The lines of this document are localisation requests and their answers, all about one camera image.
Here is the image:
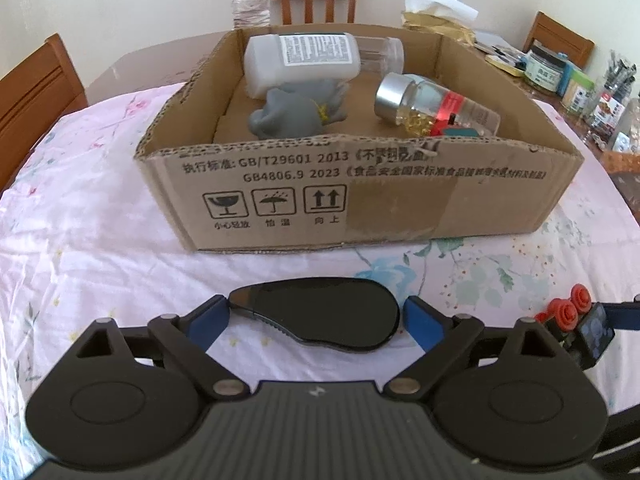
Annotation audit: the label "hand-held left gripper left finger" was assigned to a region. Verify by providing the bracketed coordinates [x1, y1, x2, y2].
[75, 294, 248, 404]

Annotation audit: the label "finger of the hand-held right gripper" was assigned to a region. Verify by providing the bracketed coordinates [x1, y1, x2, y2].
[601, 294, 640, 332]

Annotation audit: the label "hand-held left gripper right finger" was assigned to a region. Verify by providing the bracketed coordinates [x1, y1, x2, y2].
[382, 295, 562, 404]

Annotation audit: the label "black fidget cube red buttons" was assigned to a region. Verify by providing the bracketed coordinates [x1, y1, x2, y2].
[534, 284, 616, 368]

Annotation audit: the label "black oval case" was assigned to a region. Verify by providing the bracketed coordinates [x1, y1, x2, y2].
[227, 280, 402, 353]

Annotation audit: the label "brown cardboard box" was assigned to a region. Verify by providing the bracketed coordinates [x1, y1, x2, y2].
[134, 27, 585, 253]

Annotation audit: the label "grey rubber toy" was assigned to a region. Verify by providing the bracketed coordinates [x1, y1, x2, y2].
[248, 79, 349, 140]

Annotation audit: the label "clear capsule bottle silver cap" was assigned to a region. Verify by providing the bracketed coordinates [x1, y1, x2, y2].
[375, 72, 502, 138]

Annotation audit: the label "white plastic bottle green label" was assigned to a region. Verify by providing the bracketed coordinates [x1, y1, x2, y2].
[244, 34, 362, 98]

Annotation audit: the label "small jar red label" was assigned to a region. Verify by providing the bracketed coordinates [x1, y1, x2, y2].
[590, 92, 628, 133]

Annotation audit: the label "cup of pens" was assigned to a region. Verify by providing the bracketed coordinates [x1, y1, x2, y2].
[597, 50, 638, 102]

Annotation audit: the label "clear plastic jar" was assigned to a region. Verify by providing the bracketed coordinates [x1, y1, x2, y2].
[357, 37, 405, 75]

